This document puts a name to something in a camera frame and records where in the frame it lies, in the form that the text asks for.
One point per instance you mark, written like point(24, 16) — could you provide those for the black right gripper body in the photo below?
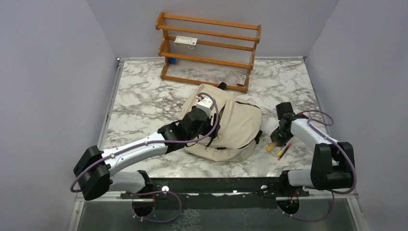
point(281, 136)

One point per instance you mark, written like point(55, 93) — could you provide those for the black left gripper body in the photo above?
point(205, 129)

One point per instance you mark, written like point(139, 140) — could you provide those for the cream canvas student bag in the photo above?
point(238, 131)

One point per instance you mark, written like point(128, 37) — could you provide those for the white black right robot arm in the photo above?
point(332, 167)

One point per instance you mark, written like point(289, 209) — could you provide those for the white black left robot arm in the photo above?
point(95, 168)

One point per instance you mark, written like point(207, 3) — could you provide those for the small red white card box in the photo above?
point(241, 80)

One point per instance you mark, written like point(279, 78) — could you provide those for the small blue item on shelf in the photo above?
point(172, 60)

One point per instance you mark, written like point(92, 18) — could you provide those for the orange wooden shelf rack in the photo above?
point(220, 44)

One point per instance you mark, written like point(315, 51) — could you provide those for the white red box on shelf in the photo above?
point(185, 42)

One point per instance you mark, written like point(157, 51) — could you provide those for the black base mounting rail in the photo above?
point(214, 193)

